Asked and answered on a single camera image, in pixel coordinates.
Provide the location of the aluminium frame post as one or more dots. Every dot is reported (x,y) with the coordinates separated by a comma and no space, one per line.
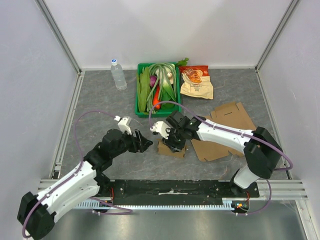
(58,34)
(277,33)

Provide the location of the green leafy vegetable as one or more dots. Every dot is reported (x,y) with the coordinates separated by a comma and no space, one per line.
(143,89)

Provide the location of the orange carrot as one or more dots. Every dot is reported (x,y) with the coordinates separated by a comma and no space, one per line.
(155,100)

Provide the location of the purple onion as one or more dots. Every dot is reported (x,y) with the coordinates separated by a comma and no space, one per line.
(153,80)

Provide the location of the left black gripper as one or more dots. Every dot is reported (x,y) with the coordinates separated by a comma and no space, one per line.
(139,143)

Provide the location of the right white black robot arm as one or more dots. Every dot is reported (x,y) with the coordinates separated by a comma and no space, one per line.
(261,151)

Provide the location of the green plastic crate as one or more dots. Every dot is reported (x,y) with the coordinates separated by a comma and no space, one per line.
(159,113)

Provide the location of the green bok choy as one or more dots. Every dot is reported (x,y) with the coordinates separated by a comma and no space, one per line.
(167,94)

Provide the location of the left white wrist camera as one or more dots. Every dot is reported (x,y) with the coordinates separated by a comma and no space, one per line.
(124,124)

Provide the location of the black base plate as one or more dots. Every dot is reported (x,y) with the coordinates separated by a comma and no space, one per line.
(173,192)

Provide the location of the flat brown cardboard sheet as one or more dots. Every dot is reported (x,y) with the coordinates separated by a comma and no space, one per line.
(231,114)

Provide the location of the small brown cardboard box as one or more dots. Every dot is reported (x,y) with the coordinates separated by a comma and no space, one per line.
(162,149)

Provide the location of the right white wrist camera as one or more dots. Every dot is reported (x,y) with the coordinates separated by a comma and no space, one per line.
(160,127)

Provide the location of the orange beige snack bag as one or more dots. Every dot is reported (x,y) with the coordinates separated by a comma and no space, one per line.
(196,82)

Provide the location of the right aluminium frame post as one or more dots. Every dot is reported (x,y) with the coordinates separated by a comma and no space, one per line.
(277,33)

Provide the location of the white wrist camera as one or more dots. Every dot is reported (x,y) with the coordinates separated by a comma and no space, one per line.
(160,127)
(124,124)

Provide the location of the clear plastic water bottle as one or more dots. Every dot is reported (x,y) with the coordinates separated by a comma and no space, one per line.
(118,75)

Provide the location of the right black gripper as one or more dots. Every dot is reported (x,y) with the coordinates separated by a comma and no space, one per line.
(173,139)

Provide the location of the grey slotted cable duct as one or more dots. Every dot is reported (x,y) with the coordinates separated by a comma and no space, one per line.
(89,204)

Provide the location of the left aluminium frame post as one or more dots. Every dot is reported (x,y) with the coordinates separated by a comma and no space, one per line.
(58,34)

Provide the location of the white mushroom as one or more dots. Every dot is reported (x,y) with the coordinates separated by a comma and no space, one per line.
(170,76)

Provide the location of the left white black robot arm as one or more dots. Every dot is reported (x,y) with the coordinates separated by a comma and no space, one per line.
(38,213)

